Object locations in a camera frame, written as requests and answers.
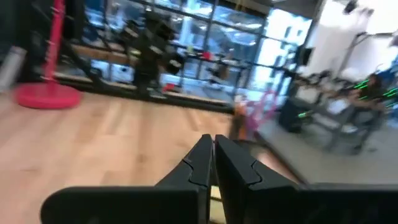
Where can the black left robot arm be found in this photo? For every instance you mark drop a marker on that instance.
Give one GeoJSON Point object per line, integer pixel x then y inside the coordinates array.
{"type": "Point", "coordinates": [149, 46]}

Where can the grey metal cylinder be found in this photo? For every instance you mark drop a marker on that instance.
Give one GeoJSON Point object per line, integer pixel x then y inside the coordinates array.
{"type": "Point", "coordinates": [11, 67]}

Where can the red desk lamp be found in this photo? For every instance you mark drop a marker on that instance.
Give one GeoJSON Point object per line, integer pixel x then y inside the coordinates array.
{"type": "Point", "coordinates": [46, 95]}

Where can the background robot workstation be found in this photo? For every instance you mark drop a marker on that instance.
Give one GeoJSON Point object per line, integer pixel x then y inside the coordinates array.
{"type": "Point", "coordinates": [370, 93]}

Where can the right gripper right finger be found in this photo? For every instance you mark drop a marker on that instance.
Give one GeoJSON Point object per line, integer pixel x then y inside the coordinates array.
{"type": "Point", "coordinates": [245, 186]}

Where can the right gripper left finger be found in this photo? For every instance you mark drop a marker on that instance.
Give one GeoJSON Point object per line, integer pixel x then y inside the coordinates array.
{"type": "Point", "coordinates": [199, 161]}

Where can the black bin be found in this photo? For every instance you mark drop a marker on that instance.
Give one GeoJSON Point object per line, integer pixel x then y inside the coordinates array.
{"type": "Point", "coordinates": [292, 115]}

